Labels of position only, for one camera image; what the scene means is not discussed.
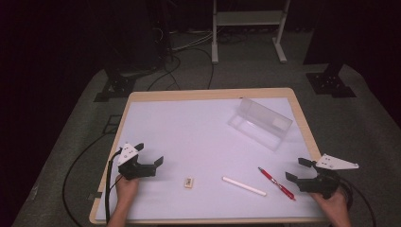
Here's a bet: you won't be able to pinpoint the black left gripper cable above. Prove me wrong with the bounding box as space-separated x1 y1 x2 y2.
104 148 124 224

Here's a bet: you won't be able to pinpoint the long black floor cable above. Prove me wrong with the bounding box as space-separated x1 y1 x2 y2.
61 133 112 227

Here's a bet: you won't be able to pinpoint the black stand base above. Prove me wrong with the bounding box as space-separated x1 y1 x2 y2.
93 66 137 103
305 61 357 99

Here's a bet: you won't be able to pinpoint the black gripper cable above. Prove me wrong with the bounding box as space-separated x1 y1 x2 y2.
104 148 124 224
338 177 378 227

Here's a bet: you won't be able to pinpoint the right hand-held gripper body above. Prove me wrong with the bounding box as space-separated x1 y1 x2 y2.
298 153 359 201

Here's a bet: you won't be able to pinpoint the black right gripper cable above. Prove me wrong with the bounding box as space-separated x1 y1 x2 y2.
338 177 378 227

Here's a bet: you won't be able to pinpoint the person's left hand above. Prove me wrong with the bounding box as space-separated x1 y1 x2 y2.
114 176 140 206

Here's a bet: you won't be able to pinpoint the red pen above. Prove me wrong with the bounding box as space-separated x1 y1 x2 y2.
257 166 297 201

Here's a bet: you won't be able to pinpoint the white floor cables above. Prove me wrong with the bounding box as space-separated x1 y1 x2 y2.
170 28 216 53

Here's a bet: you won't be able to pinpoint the clear plastic pencil case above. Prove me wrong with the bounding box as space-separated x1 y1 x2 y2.
227 96 294 152

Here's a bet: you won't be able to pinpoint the white pen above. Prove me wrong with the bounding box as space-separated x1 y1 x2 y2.
221 175 268 198

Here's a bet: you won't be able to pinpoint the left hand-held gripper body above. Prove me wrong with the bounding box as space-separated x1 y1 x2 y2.
116 143 157 182

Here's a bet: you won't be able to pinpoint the white metal stand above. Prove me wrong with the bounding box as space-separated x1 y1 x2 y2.
211 0 291 64

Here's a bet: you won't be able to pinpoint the person's right hand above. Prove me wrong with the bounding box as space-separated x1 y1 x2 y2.
310 188 352 222

